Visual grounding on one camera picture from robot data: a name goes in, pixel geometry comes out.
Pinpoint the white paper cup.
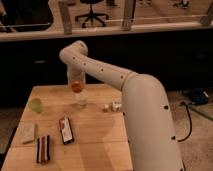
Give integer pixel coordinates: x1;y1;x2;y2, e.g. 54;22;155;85
75;90;88;108

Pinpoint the wooden post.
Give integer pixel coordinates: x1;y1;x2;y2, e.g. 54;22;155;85
122;0;136;31
58;0;72;35

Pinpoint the black cable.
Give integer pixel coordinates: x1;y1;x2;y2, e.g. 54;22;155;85
176;101;194;143

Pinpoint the wooden post middle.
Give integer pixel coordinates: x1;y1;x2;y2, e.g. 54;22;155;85
122;0;136;31

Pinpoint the wooden post left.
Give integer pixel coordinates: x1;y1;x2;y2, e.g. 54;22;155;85
58;0;72;35

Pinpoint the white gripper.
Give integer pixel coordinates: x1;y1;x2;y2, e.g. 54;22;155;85
67;66;86;84

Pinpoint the red orange apple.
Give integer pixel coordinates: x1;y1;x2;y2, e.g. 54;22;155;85
71;81;84;93

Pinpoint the striped snack bar packet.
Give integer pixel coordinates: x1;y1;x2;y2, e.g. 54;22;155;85
36;135;50;164

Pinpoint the green apple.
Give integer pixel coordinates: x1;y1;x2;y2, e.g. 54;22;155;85
28;98;43;113

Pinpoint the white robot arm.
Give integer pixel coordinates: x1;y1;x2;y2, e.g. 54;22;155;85
59;41;185;171

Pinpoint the dark bag on floor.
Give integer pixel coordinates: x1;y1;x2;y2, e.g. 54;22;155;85
186;89;209;105

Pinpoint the small white cube right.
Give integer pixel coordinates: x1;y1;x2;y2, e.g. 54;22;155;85
112;102;122;112

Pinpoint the black office chair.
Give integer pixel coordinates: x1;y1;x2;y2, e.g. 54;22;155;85
75;0;109;28

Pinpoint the red black snack packet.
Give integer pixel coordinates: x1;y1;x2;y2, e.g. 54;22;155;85
59;117;74;145

